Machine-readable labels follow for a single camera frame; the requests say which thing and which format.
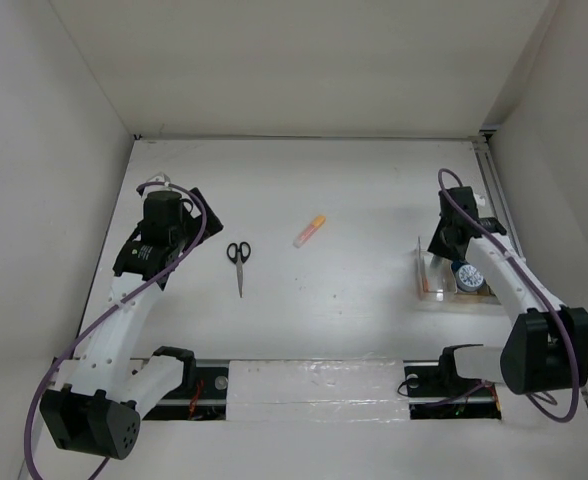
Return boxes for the orange highlighter grey cap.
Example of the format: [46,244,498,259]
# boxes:
[417,257,431,297]

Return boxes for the black handled scissors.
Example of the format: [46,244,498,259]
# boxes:
[226,241,251,298]

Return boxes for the pink highlighter yellow cap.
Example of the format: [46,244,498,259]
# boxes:
[293,215,326,248]

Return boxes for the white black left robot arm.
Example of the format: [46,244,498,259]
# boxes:
[39,181,223,460]

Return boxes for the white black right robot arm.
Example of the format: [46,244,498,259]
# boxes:
[428,187,588,395]

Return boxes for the clear plastic tray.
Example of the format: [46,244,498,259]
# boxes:
[415,236,451,302]

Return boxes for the wooden tray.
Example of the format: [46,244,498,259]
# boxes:
[447,261,499,305]

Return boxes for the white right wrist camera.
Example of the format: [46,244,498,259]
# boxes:
[474,194,487,209]

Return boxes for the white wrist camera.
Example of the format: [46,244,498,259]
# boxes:
[474,194,487,209]
[147,172,171,185]

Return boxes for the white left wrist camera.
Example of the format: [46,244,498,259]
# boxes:
[147,172,171,185]

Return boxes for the aluminium side rail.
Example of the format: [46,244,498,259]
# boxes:
[466,129,588,397]

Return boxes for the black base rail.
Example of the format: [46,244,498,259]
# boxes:
[147,358,502,421]

